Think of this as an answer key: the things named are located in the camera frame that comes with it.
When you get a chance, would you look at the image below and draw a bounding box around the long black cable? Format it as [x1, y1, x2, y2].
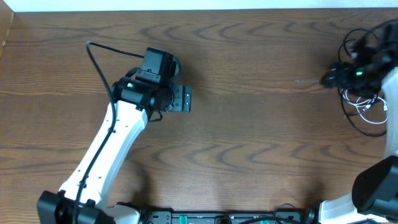
[338, 18, 398, 138]

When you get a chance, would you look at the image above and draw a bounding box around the white cable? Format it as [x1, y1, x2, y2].
[343, 88, 389, 125]

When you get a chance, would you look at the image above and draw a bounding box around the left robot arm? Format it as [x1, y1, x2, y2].
[37, 47, 192, 223]

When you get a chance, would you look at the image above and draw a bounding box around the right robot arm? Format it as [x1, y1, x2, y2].
[313, 19, 397, 224]

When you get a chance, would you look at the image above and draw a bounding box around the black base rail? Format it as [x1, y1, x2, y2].
[138, 203, 319, 224]

